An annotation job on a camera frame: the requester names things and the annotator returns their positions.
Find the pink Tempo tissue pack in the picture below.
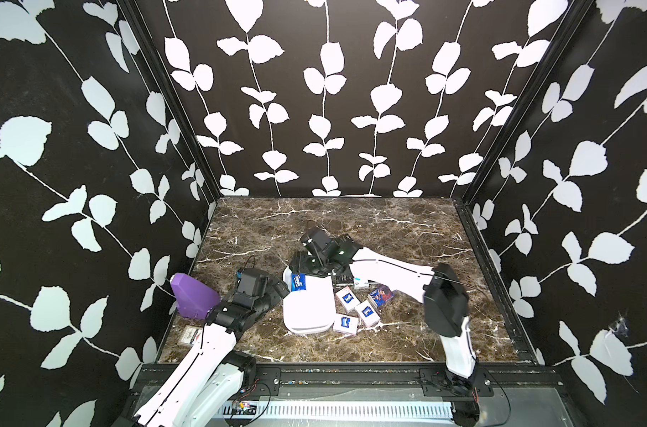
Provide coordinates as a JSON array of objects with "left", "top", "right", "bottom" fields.
[{"left": 335, "top": 286, "right": 361, "bottom": 313}]

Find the white blue tissue pack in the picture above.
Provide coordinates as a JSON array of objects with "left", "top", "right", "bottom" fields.
[{"left": 333, "top": 313, "right": 359, "bottom": 336}]

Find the white pink tissue pack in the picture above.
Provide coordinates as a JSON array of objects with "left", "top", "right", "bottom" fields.
[{"left": 355, "top": 301, "right": 380, "bottom": 327}]

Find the cartoon blue red tissue pack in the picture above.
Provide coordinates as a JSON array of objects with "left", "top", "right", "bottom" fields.
[{"left": 367, "top": 285, "right": 395, "bottom": 309}]

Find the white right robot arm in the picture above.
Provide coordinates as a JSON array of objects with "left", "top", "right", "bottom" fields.
[{"left": 282, "top": 228, "right": 476, "bottom": 380}]

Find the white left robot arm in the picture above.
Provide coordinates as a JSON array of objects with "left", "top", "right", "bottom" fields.
[{"left": 133, "top": 268, "right": 289, "bottom": 426}]

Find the white storage box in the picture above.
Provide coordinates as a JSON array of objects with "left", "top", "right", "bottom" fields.
[{"left": 282, "top": 268, "right": 336, "bottom": 336}]

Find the playing card box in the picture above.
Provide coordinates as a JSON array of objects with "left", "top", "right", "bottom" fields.
[{"left": 177, "top": 326, "right": 202, "bottom": 346}]

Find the black tissue pack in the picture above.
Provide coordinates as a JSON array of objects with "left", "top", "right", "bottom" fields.
[{"left": 332, "top": 267, "right": 355, "bottom": 286}]

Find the teal cartoon tissue pack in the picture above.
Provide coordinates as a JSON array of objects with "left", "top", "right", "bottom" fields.
[{"left": 353, "top": 277, "right": 370, "bottom": 289}]

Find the purple plastic scoop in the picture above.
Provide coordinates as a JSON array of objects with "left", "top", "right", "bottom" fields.
[{"left": 170, "top": 273, "right": 221, "bottom": 320}]

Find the white ribbed cable duct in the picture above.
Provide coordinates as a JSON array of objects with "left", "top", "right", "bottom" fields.
[{"left": 214, "top": 400, "right": 454, "bottom": 423}]

